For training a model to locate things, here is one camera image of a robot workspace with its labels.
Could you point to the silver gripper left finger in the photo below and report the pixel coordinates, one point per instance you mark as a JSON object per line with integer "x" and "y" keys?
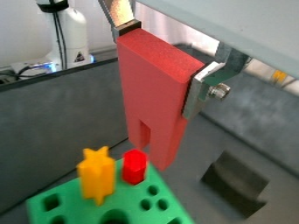
{"x": 120, "y": 15}

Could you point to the black curved holder stand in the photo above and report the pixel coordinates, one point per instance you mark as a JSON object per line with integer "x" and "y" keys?
{"x": 236, "y": 183}

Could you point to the red hexagonal prism block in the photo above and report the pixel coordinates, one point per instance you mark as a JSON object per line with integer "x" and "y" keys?
{"x": 133, "y": 167}

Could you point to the red double-square block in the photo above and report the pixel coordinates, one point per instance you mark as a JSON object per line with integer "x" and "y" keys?
{"x": 155, "y": 71}

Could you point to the yellow star prism block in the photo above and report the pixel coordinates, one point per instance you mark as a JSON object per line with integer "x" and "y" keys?
{"x": 96, "y": 172}

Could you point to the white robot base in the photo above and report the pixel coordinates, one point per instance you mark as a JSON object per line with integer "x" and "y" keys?
{"x": 69, "y": 50}

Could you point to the green foam shape board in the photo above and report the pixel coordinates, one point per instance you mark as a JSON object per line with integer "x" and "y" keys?
{"x": 145, "y": 203}

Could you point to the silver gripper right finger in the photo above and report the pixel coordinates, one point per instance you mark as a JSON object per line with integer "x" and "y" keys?
{"x": 207, "y": 82}

